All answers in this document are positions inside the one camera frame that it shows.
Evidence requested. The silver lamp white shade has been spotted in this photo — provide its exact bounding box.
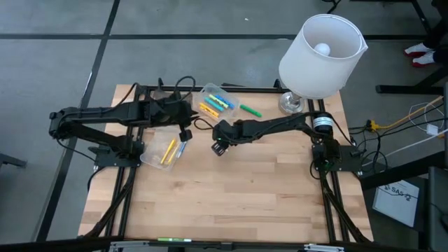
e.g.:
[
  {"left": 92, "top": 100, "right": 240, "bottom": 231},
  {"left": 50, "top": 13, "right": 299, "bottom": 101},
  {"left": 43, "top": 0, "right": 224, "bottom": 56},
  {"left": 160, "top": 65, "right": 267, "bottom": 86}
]
[{"left": 278, "top": 13, "right": 369, "bottom": 115}]

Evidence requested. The person's shoe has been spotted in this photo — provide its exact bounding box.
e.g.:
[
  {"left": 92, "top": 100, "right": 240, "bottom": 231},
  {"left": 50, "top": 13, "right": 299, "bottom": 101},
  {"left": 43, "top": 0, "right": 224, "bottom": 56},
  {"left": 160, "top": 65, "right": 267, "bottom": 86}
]
[
  {"left": 404, "top": 42, "right": 437, "bottom": 57},
  {"left": 411, "top": 51, "right": 437, "bottom": 68}
]

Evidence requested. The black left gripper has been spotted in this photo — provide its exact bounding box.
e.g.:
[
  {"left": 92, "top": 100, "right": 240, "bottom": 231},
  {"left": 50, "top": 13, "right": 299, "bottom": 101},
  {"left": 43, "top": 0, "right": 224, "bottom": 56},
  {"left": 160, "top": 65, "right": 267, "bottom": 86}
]
[{"left": 150, "top": 97, "right": 197, "bottom": 143}]

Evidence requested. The black aluminium rig frame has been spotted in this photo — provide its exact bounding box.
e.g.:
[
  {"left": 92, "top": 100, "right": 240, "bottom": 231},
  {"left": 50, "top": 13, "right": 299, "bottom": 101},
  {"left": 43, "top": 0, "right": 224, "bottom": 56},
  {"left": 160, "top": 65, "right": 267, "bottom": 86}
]
[{"left": 77, "top": 80, "right": 375, "bottom": 252}]

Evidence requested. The black desk frame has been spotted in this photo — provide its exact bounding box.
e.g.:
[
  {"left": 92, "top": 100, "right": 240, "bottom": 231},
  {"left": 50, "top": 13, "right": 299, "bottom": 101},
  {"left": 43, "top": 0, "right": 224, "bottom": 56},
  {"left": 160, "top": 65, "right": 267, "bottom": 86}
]
[{"left": 376, "top": 0, "right": 448, "bottom": 95}]

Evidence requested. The blue highlighter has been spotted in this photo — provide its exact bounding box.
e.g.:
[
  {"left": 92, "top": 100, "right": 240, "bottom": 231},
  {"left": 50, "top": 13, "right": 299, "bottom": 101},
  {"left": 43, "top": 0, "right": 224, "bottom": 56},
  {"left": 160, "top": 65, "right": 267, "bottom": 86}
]
[{"left": 214, "top": 94, "right": 236, "bottom": 111}]

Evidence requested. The clear shallow plastic bin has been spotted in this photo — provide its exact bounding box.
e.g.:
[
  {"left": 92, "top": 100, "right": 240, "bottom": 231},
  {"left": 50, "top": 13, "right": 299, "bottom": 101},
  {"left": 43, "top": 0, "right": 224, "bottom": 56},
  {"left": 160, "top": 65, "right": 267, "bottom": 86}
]
[{"left": 139, "top": 125, "right": 188, "bottom": 172}]

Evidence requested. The yellow cable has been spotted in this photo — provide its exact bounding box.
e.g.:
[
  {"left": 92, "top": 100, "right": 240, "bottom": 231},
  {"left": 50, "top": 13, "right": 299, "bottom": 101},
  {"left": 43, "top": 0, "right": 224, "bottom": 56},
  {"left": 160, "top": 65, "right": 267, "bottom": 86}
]
[{"left": 365, "top": 96, "right": 445, "bottom": 132}]

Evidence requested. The green highlighter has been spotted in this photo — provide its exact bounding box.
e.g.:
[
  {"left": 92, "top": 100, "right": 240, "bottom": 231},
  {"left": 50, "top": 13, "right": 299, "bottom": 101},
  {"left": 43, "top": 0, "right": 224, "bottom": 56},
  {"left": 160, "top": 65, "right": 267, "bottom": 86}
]
[{"left": 239, "top": 104, "right": 263, "bottom": 118}]

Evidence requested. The silver aluminium bracket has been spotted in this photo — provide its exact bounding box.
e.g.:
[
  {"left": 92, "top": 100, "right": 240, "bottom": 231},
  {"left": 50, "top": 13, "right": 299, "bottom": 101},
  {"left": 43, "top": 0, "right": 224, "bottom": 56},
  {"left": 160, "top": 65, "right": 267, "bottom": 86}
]
[
  {"left": 303, "top": 243, "right": 346, "bottom": 252},
  {"left": 108, "top": 240, "right": 150, "bottom": 252}
]

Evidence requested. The teal highlighter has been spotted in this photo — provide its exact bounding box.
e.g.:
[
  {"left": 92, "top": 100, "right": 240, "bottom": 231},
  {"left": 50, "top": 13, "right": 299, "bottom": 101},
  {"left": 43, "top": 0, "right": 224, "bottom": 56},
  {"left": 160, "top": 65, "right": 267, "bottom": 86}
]
[{"left": 204, "top": 97, "right": 225, "bottom": 113}]

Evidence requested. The clear plastic handled bin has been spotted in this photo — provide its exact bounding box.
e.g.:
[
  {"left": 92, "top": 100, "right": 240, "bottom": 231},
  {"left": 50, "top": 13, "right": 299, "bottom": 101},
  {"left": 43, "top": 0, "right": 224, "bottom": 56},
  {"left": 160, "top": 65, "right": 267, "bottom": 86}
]
[{"left": 192, "top": 82, "right": 241, "bottom": 122}]

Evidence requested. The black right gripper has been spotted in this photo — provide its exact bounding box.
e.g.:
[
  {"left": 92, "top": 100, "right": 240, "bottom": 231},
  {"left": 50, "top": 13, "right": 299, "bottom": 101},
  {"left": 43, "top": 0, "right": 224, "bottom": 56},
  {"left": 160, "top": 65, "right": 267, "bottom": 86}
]
[{"left": 211, "top": 120, "right": 246, "bottom": 158}]

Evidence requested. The white paper sheet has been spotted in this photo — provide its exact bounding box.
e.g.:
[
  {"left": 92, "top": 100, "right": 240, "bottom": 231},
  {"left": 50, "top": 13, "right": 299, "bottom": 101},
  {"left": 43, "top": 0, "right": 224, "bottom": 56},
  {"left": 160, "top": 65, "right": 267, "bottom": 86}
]
[{"left": 372, "top": 179, "right": 420, "bottom": 228}]

